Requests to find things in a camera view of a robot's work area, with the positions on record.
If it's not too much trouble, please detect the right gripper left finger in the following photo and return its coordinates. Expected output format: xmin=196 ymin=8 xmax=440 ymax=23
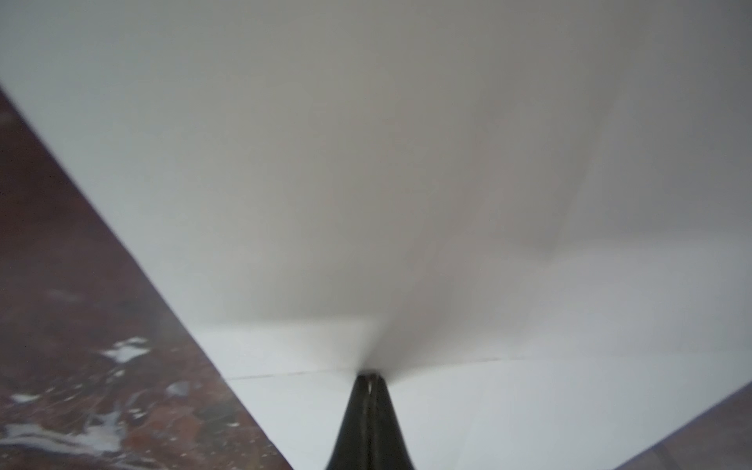
xmin=326 ymin=374 xmax=369 ymax=470

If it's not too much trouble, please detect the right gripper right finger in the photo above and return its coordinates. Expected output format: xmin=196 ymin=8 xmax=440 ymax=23
xmin=368 ymin=373 xmax=414 ymax=470

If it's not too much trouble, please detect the cream paper sheet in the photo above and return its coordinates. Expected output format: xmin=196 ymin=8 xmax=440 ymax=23
xmin=1 ymin=1 xmax=751 ymax=469

